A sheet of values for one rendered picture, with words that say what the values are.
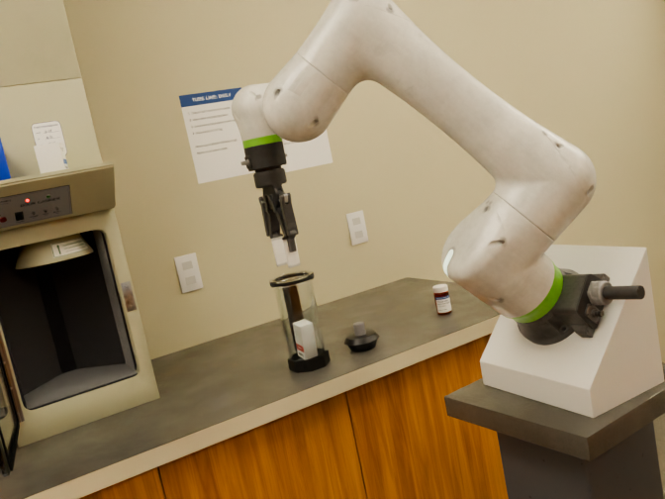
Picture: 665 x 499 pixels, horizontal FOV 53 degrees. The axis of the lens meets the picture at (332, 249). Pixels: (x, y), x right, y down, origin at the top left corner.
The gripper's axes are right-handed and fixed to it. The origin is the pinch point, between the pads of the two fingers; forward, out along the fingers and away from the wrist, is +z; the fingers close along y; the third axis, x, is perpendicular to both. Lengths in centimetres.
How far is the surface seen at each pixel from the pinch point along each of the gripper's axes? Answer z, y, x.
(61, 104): -43, -15, -39
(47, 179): -27, -4, -47
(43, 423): 25, -15, -60
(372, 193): -5, -59, 64
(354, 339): 24.7, 3.2, 12.0
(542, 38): -51, -60, 161
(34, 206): -22, -9, -51
